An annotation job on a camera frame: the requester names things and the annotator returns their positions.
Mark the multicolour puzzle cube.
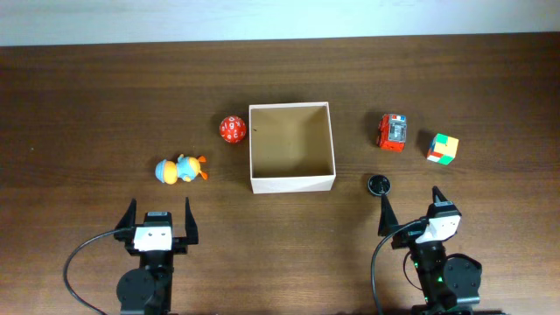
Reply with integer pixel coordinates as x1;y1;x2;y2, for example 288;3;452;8
426;134;459;165

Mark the white open cardboard box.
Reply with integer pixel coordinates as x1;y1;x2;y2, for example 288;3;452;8
248;101;336;194

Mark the red toy fire truck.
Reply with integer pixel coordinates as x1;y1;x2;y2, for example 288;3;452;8
376;114;407;152

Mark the red letter ball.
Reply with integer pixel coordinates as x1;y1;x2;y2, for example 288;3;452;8
220;115;248;144

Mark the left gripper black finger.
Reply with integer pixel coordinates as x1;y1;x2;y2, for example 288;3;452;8
115;199;137;231
185;197;199;239

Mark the small black round cap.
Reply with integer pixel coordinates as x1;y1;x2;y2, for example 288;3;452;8
367;174;391;197

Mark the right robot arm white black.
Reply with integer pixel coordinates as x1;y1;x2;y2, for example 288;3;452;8
378;186;482;314

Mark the blue orange duck toy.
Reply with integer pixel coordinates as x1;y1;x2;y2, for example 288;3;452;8
154;154;208;185

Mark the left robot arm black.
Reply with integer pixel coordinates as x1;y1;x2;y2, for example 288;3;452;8
115;199;199;315

